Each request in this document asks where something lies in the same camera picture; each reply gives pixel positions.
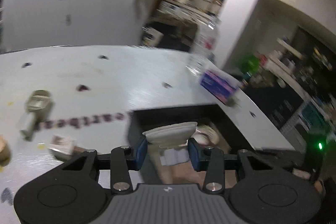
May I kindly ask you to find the small white box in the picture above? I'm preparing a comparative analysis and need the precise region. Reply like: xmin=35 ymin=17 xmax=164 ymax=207
xmin=48 ymin=135 xmax=76 ymax=161

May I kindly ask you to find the oval wooden box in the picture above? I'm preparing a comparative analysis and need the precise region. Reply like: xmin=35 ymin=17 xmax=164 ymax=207
xmin=0 ymin=135 xmax=11 ymax=166

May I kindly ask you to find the black cardboard box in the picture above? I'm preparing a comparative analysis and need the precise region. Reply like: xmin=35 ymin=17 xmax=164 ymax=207
xmin=126 ymin=103 xmax=296 ymax=185

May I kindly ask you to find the purple tissue pack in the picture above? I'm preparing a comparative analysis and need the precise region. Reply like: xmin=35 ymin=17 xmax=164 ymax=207
xmin=199 ymin=69 xmax=241 ymax=104

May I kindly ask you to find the clear water bottle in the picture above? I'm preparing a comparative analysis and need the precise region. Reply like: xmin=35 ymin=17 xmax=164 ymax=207
xmin=186 ymin=18 xmax=218 ymax=75

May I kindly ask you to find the beige handled holder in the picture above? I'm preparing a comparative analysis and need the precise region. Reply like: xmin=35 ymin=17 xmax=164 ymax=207
xmin=19 ymin=89 xmax=53 ymax=140

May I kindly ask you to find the round white tape measure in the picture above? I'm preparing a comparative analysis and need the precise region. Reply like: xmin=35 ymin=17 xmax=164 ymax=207
xmin=193 ymin=124 xmax=220 ymax=147

